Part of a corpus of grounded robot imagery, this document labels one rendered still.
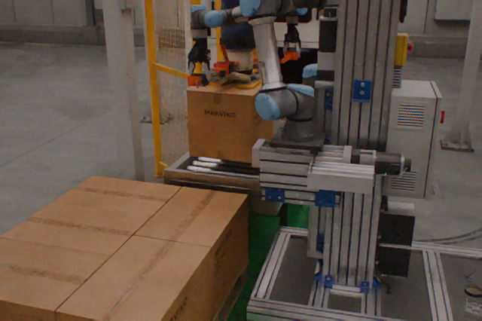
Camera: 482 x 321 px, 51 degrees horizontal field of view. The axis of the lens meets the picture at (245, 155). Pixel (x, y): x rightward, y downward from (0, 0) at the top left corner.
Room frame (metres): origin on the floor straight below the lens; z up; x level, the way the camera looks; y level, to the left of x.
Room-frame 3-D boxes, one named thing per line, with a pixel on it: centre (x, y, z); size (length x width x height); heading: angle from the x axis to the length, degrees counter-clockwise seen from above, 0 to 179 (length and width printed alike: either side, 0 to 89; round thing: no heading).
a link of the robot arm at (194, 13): (2.51, 0.22, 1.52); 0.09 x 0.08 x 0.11; 36
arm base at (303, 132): (2.12, -0.23, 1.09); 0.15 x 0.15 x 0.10
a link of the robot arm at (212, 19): (2.44, 0.15, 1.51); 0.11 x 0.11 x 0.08; 36
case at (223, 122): (3.05, 0.05, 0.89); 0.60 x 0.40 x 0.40; 160
